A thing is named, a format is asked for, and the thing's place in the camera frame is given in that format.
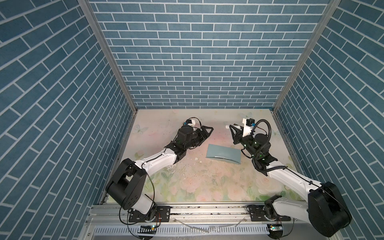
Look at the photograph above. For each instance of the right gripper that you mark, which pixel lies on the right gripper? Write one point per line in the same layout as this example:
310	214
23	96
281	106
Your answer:
238	137

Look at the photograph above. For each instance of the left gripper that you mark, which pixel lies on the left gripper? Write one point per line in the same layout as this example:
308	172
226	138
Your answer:
202	136

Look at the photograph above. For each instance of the teal envelope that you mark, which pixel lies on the teal envelope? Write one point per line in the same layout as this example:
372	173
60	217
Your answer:
225	154

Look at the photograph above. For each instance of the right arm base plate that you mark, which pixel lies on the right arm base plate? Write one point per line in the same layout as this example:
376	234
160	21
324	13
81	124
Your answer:
258	214

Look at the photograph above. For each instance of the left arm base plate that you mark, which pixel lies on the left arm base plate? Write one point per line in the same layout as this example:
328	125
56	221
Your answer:
160	212

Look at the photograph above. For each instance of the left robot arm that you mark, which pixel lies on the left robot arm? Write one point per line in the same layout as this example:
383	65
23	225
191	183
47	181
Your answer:
127	183

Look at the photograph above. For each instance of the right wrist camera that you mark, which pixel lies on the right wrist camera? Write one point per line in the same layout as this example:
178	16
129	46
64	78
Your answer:
248	126

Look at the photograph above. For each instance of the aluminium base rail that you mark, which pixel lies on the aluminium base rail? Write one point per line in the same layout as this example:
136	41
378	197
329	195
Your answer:
200	213

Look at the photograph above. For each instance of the white glue stick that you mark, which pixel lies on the white glue stick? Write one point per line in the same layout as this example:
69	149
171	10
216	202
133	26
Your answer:
233	126

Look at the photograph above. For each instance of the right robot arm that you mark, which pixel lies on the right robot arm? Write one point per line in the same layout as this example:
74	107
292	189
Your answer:
322	204

